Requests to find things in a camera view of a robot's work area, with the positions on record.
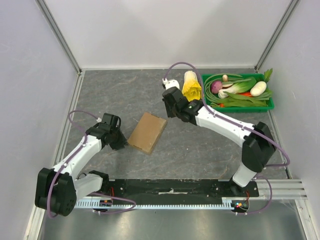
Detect grey slotted cable duct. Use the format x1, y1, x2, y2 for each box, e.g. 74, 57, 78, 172
74, 197, 244, 211

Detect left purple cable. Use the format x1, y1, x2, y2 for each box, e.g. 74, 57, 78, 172
46, 110, 137, 219

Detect green long beans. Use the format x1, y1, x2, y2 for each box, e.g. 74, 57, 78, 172
202, 73, 264, 101

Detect orange carrot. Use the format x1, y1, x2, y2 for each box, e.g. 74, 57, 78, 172
208, 92, 252, 108

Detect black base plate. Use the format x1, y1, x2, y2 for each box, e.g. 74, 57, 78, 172
97, 179, 259, 198

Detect aluminium frame post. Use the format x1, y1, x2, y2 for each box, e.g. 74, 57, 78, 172
254, 0, 300, 73
35, 0, 82, 75

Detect brown mushroom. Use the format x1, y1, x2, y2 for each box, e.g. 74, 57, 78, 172
222, 74, 228, 83

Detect purple cable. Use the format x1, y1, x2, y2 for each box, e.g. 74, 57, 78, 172
162, 61, 291, 216
46, 110, 137, 219

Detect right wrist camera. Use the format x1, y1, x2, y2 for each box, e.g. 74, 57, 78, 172
162, 78, 180, 90

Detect green plastic tray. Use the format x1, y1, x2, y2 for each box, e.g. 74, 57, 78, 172
200, 73, 276, 114

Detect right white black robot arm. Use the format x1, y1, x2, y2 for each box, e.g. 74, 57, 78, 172
162, 87, 276, 197

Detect right aluminium frame post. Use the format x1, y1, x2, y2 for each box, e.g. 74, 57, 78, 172
254, 0, 300, 73

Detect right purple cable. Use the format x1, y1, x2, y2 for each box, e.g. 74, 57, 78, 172
162, 61, 291, 216

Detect purple onion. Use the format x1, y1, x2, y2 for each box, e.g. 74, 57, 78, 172
210, 80, 223, 94

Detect front aluminium rail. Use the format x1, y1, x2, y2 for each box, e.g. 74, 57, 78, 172
36, 177, 307, 200

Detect white radish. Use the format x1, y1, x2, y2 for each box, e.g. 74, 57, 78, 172
250, 81, 267, 97

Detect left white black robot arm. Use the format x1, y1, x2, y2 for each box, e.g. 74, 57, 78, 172
34, 123, 127, 219

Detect celery leaf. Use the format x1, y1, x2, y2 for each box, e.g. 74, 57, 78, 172
263, 68, 273, 83

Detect yellow napa cabbage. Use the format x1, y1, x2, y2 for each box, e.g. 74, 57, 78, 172
182, 70, 202, 102

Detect brown cardboard express box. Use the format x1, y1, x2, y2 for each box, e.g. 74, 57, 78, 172
128, 112, 167, 155

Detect bok choy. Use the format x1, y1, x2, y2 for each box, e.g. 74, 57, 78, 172
217, 77, 257, 99

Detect left aluminium frame post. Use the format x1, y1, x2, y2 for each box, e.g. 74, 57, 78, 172
35, 0, 82, 75

